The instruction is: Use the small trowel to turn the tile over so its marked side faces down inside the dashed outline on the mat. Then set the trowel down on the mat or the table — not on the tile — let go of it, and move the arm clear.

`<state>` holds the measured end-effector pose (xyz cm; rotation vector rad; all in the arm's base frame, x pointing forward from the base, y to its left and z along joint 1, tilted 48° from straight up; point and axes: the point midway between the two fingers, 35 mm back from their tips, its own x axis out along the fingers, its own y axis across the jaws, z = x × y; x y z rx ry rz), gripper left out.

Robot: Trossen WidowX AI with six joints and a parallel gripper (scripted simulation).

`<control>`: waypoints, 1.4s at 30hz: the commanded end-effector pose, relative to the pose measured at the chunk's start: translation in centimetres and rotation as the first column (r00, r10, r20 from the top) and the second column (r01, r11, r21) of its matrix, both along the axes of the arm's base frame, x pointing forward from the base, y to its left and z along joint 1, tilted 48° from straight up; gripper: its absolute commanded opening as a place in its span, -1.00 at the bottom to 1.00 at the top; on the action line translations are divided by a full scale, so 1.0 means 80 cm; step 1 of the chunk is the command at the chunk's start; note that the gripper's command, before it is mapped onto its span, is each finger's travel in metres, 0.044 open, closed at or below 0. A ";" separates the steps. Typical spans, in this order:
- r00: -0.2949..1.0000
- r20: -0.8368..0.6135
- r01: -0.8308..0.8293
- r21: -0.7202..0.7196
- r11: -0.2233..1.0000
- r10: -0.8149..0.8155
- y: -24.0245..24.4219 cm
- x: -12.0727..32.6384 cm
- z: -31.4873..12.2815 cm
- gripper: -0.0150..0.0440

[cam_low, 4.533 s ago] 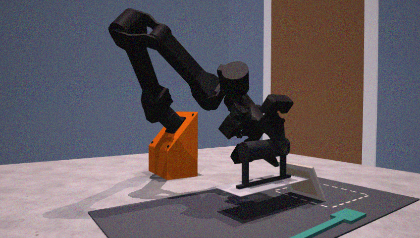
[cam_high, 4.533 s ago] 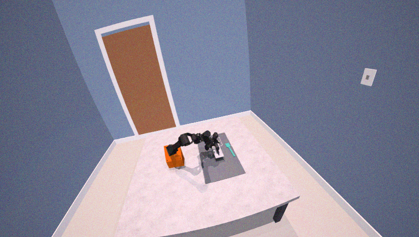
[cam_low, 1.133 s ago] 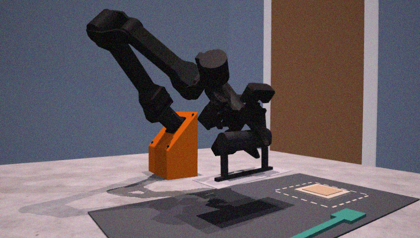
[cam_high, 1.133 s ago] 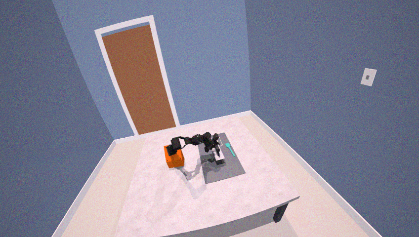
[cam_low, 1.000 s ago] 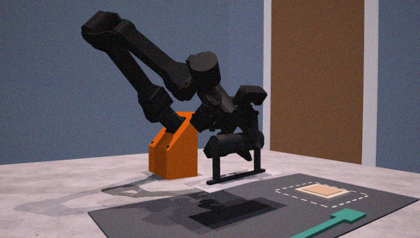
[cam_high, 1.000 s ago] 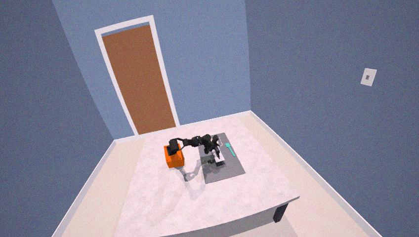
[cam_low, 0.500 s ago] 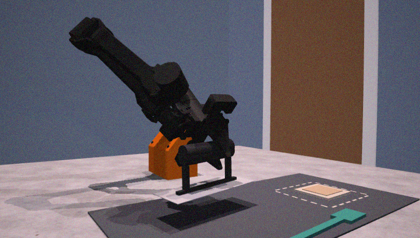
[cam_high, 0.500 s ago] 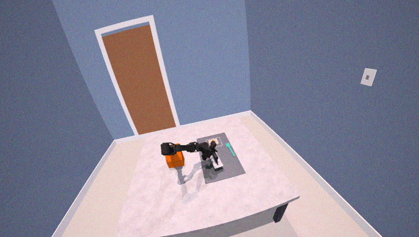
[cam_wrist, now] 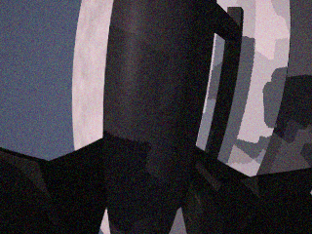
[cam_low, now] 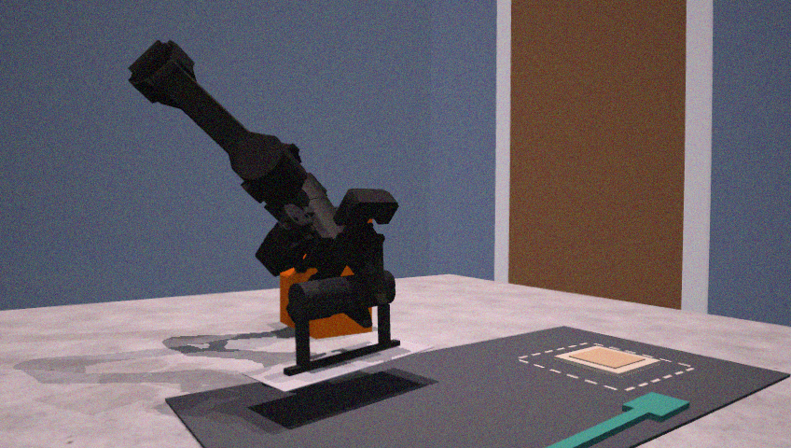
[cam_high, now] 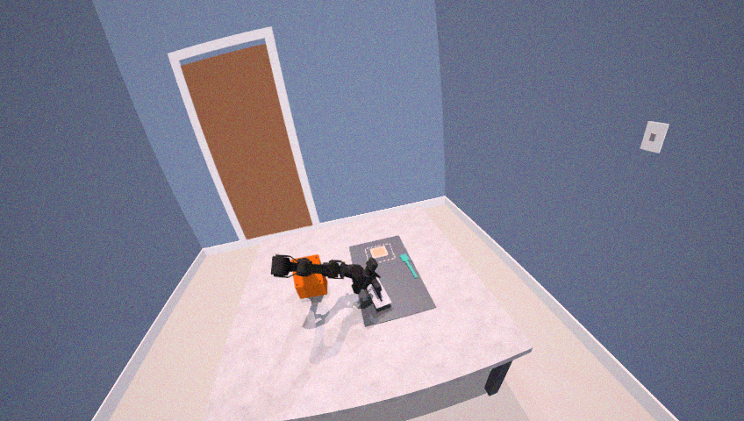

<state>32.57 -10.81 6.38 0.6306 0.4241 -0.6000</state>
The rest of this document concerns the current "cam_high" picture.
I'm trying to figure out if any beige tile with dark square center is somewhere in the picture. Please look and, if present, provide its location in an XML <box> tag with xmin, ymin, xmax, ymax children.
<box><xmin>370</xmin><ymin>246</ymin><xmax>388</xmax><ymax>258</ymax></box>

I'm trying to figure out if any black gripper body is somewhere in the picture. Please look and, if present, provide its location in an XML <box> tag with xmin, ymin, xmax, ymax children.
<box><xmin>352</xmin><ymin>257</ymin><xmax>378</xmax><ymax>294</ymax></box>

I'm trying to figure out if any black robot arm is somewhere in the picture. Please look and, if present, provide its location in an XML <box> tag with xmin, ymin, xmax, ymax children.
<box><xmin>270</xmin><ymin>254</ymin><xmax>370</xmax><ymax>290</ymax></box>

